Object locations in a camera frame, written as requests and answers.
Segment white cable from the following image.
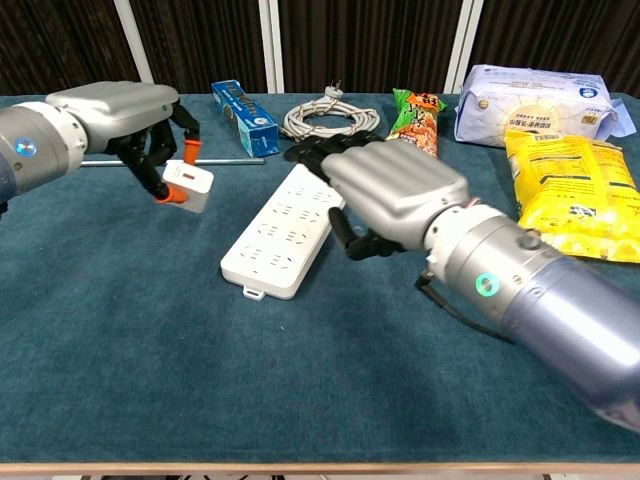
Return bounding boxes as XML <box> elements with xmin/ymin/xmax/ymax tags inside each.
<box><xmin>279</xmin><ymin>78</ymin><xmax>381</xmax><ymax>144</ymax></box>

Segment white power strip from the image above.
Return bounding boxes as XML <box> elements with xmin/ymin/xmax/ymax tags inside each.
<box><xmin>220</xmin><ymin>163</ymin><xmax>346</xmax><ymax>301</ymax></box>

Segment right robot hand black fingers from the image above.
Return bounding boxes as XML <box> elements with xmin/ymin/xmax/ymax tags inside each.
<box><xmin>283</xmin><ymin>132</ymin><xmax>471</xmax><ymax>261</ymax></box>

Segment long blue box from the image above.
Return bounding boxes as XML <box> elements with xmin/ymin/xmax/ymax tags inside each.
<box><xmin>210</xmin><ymin>78</ymin><xmax>280</xmax><ymax>159</ymax></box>

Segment white tissue pack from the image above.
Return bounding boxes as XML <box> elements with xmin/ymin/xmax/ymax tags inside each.
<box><xmin>453</xmin><ymin>63</ymin><xmax>620</xmax><ymax>150</ymax></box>

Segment yellow snack bag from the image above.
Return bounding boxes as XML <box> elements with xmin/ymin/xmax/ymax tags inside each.
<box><xmin>503</xmin><ymin>127</ymin><xmax>640</xmax><ymax>265</ymax></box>

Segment white charger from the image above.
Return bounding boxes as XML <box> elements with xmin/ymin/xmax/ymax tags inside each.
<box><xmin>160</xmin><ymin>159</ymin><xmax>215</xmax><ymax>215</ymax></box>

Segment light blue plastic pack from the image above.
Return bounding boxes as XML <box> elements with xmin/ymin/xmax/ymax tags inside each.
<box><xmin>607</xmin><ymin>96</ymin><xmax>632</xmax><ymax>141</ymax></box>

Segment dark slatted partition panel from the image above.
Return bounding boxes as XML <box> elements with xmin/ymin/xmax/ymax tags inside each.
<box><xmin>128</xmin><ymin>0</ymin><xmax>269</xmax><ymax>95</ymax></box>
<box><xmin>277</xmin><ymin>0</ymin><xmax>464</xmax><ymax>95</ymax></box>
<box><xmin>0</xmin><ymin>0</ymin><xmax>144</xmax><ymax>96</ymax></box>
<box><xmin>469</xmin><ymin>0</ymin><xmax>640</xmax><ymax>99</ymax></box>

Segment teal table mat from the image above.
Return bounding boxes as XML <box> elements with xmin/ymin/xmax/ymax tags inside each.
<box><xmin>0</xmin><ymin>92</ymin><xmax>640</xmax><ymax>464</ymax></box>

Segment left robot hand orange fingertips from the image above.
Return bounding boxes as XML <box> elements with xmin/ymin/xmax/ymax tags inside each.
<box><xmin>45</xmin><ymin>81</ymin><xmax>204</xmax><ymax>205</ymax></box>

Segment green orange snack bag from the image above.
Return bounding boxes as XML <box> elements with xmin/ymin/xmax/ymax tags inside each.
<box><xmin>387</xmin><ymin>88</ymin><xmax>448</xmax><ymax>161</ymax></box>

